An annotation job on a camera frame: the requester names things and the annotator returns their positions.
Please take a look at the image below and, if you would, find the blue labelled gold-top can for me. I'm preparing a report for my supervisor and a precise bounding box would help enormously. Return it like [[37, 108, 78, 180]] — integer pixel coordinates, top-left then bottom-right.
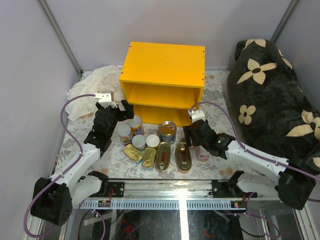
[[159, 121, 177, 145]]

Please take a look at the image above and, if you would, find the white red snack canister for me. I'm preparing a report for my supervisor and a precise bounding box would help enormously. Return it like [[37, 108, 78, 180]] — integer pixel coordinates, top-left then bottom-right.
[[195, 145, 211, 162]]

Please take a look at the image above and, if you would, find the grey lid small can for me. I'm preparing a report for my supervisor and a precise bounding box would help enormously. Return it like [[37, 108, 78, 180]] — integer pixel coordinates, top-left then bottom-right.
[[132, 134, 147, 152]]

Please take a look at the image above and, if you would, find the gold rectangular tin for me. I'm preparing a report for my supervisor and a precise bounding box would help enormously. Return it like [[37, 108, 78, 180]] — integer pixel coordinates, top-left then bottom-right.
[[142, 147, 157, 169], [124, 144, 144, 164]]

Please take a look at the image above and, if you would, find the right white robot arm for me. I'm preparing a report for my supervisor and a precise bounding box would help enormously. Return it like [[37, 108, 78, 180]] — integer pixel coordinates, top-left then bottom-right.
[[183, 119, 317, 210]]

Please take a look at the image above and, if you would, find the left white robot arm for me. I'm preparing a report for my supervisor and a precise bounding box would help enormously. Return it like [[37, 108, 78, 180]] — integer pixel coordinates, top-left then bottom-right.
[[27, 100, 134, 227]]

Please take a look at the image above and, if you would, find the orange blue tall canister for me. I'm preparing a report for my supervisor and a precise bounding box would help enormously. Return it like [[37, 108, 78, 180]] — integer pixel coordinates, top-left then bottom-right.
[[127, 115, 144, 136]]

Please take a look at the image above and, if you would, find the clear jar colourful candy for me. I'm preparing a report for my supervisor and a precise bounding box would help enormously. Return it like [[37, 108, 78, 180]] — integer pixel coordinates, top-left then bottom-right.
[[116, 123, 133, 146]]

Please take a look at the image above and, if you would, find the gold oval tin right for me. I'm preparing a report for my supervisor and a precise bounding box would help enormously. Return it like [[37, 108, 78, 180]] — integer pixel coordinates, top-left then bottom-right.
[[175, 142, 192, 174]]

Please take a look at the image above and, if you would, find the gold oval tin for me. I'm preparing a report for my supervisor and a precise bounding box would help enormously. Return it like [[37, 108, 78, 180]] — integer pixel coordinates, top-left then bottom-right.
[[175, 142, 192, 174], [154, 142, 171, 173]]

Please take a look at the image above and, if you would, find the gold oval tin left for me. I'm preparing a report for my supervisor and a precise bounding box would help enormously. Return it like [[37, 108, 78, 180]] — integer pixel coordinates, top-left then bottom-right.
[[154, 142, 171, 173]]

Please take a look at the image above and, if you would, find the white lid small can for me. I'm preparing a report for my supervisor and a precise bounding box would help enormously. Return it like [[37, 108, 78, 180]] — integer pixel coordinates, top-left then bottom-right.
[[145, 134, 160, 149]]

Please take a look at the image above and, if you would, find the crumpled cream cloth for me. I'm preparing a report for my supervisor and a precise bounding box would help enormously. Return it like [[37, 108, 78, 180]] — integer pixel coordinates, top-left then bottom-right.
[[65, 64, 124, 121]]

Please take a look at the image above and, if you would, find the yellow wooden shelf cabinet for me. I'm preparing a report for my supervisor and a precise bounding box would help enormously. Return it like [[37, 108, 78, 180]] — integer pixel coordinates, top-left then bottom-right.
[[119, 41, 206, 127]]

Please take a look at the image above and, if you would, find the black floral plush blanket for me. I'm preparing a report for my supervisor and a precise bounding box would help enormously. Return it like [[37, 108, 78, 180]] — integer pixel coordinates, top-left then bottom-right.
[[227, 39, 320, 175]]

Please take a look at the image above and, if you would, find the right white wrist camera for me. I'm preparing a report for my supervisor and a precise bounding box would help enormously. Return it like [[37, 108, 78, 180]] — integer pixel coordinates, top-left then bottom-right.
[[188, 109, 206, 124]]

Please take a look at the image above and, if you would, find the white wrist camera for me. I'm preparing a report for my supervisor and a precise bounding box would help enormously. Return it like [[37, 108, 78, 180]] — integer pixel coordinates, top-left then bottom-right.
[[188, 109, 206, 124], [94, 90, 117, 108]]

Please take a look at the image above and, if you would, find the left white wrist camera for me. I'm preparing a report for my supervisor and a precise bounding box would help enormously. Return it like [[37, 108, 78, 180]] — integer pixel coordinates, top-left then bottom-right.
[[94, 90, 117, 108]]

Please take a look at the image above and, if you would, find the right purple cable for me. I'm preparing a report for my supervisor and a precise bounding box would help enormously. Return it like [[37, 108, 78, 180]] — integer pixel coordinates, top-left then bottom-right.
[[189, 100, 320, 238]]

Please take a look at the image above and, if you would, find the purple cable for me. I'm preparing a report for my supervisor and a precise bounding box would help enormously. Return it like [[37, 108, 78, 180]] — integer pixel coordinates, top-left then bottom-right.
[[189, 100, 320, 238], [22, 93, 99, 237]]

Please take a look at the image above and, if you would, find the aluminium mounting rail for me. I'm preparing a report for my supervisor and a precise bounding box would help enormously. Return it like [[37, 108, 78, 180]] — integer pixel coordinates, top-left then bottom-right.
[[72, 178, 306, 211]]

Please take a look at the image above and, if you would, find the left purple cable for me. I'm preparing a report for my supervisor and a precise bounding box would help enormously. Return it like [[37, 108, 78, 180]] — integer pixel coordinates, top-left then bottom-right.
[[22, 93, 99, 237]]

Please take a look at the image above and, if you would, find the left metal corner post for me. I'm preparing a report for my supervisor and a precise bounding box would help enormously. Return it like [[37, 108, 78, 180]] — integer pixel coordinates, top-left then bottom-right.
[[37, 0, 83, 76]]

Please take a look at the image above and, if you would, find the metal corner post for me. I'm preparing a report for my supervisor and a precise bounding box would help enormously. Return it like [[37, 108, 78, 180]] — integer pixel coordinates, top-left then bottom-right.
[[270, 0, 301, 44], [37, 0, 83, 76]]

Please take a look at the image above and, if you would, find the right metal corner post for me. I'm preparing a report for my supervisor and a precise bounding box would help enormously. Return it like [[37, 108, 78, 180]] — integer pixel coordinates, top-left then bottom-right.
[[270, 0, 301, 44]]

